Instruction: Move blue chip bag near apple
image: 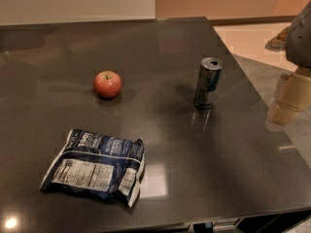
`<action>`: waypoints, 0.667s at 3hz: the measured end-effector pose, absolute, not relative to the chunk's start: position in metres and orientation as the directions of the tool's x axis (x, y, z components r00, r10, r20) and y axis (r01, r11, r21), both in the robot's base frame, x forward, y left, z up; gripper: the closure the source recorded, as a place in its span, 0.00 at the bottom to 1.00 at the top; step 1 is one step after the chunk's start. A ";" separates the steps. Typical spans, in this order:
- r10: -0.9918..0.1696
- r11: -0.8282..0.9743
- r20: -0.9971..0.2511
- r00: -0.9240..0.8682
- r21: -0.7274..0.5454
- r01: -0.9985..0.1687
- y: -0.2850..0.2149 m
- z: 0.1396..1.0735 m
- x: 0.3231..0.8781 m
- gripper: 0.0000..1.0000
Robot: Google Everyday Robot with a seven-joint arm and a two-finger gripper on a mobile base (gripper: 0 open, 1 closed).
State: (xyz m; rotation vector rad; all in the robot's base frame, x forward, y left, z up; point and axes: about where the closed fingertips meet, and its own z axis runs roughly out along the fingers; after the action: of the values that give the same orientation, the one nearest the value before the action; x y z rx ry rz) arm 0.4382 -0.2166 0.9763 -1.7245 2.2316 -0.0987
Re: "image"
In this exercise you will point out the blue chip bag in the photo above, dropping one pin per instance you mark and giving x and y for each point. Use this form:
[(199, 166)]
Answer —
[(98, 165)]

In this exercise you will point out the red apple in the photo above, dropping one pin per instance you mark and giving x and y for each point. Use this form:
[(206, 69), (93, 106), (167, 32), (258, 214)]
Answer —
[(107, 84)]

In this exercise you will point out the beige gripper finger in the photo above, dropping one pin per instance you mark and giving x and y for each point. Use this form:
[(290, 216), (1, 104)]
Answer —
[(292, 96)]

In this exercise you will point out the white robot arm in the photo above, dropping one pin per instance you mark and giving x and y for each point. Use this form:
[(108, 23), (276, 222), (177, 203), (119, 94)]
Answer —
[(298, 39)]

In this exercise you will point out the silver blue drink can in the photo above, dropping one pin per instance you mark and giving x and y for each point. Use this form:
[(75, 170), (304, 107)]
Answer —
[(208, 78)]

